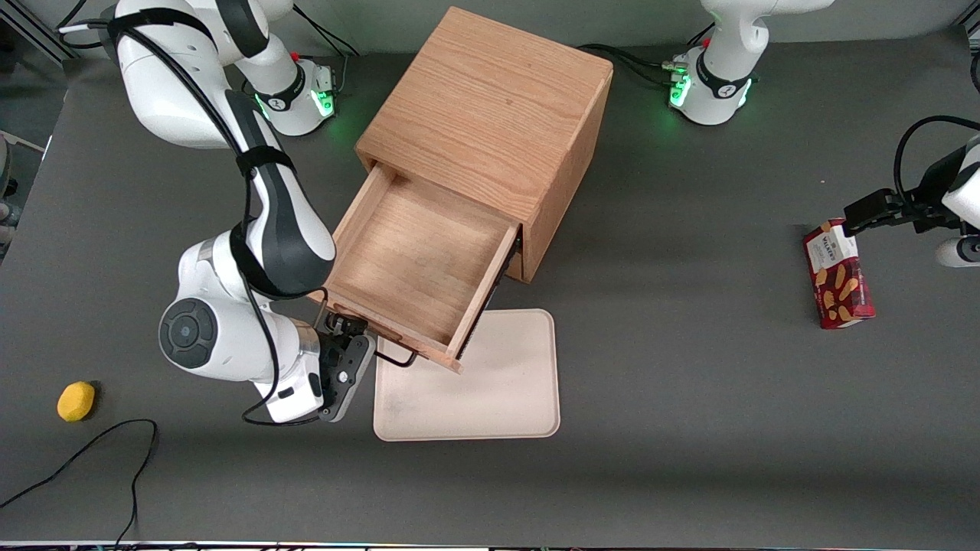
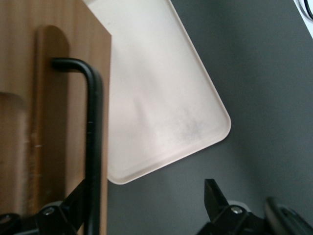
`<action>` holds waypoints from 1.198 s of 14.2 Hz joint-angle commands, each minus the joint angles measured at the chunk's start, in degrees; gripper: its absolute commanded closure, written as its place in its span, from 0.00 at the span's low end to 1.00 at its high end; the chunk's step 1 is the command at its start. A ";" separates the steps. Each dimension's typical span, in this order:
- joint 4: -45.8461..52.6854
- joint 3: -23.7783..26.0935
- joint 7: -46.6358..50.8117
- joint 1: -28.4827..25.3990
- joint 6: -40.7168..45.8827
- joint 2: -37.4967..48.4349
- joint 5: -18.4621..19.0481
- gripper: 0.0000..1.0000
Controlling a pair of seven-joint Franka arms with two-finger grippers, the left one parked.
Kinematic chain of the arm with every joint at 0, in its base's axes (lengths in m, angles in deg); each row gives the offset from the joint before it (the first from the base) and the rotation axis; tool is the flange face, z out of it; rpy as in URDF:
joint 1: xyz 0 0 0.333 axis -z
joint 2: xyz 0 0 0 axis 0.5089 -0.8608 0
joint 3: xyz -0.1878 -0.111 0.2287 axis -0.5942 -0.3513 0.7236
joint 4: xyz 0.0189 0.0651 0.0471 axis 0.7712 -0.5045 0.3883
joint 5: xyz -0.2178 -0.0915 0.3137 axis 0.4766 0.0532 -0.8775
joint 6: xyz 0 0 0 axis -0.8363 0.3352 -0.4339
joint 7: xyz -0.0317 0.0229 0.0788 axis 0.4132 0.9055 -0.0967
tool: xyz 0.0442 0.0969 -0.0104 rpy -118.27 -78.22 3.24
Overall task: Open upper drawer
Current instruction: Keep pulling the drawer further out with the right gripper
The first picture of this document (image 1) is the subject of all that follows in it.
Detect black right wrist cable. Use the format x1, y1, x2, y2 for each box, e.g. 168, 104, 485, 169
57, 8, 330, 428

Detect larger black wire drawer handle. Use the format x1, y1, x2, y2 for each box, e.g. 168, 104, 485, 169
374, 346, 420, 370

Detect oak wooden drawer cabinet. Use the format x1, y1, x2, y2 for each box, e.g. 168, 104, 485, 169
356, 6, 616, 285

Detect cream rectangular plastic tray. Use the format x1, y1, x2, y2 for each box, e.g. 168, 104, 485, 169
373, 308, 561, 442

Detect black right arm base cable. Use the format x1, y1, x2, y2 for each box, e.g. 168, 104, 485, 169
291, 4, 362, 96

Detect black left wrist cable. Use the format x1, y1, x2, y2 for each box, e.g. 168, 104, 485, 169
893, 116, 980, 204

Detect aluminium frame bar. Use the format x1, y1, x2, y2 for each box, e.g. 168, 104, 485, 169
0, 0, 77, 62

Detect yellow lemon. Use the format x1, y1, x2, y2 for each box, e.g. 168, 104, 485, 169
57, 381, 96, 423

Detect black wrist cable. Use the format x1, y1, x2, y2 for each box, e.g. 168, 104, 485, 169
893, 116, 980, 204
57, 8, 330, 428

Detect black left arm base cable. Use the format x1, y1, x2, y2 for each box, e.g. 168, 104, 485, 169
578, 44, 681, 86

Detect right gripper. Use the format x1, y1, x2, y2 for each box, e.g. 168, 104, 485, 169
256, 311, 371, 425

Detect black arm base cable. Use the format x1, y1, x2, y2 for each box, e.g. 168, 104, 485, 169
291, 4, 362, 96
578, 44, 681, 86

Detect thin black table cable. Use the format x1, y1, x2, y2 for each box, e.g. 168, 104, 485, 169
0, 418, 158, 548

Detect wooden drawer with larger handle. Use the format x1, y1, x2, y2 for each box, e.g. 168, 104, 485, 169
309, 163, 523, 374

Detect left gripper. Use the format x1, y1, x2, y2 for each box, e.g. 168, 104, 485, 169
844, 136, 980, 236

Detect red shortbread cookie box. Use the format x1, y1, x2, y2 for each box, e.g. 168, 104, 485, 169
802, 218, 877, 331

